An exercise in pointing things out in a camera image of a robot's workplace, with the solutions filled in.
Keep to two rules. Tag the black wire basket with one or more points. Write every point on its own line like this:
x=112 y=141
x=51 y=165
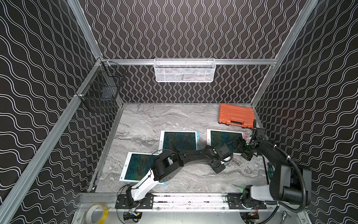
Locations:
x=102 y=94

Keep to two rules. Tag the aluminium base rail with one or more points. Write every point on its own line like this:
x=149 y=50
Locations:
x=188 y=201

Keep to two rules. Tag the white wire basket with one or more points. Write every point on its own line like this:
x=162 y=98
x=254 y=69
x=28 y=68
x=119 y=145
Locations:
x=184 y=70

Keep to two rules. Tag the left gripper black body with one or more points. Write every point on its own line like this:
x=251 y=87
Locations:
x=217 y=161

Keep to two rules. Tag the green handled screwdriver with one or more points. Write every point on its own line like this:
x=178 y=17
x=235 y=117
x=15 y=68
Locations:
x=270 y=171

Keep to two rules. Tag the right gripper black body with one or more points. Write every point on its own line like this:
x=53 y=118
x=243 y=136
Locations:
x=245 y=151

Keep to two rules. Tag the blue tablet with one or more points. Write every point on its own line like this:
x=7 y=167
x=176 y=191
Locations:
x=136 y=166
x=179 y=140

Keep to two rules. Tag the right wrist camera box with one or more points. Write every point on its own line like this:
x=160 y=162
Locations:
x=258 y=134

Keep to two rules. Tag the yellow tape roll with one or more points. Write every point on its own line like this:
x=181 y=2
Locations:
x=97 y=214

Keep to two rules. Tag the orange plastic tool case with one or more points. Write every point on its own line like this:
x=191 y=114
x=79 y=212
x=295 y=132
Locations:
x=237 y=116

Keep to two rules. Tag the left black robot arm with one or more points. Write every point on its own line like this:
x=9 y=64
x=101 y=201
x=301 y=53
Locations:
x=168 y=164

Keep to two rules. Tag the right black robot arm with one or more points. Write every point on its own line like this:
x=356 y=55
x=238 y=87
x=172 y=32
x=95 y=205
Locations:
x=290 y=184

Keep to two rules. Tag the pink writing tablet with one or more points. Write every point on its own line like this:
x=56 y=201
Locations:
x=219 y=138

